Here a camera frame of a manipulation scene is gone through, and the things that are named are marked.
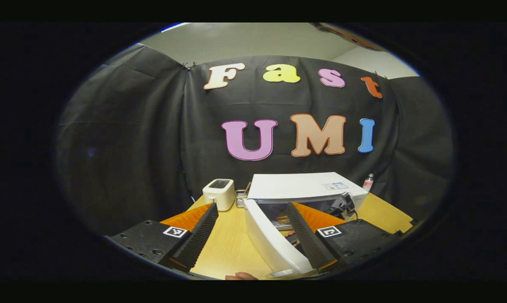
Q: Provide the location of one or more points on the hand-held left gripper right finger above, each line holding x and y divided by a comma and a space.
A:
306, 240

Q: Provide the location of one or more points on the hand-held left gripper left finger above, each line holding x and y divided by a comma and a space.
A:
198, 240

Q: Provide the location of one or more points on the white microwave oven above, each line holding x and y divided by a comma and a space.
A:
300, 185

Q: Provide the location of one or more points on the clear bottle with pink label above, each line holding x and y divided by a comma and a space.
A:
368, 184

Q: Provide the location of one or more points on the white toaster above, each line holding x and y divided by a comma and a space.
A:
220, 195

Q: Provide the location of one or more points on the black backdrop cloth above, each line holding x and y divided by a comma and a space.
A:
131, 147

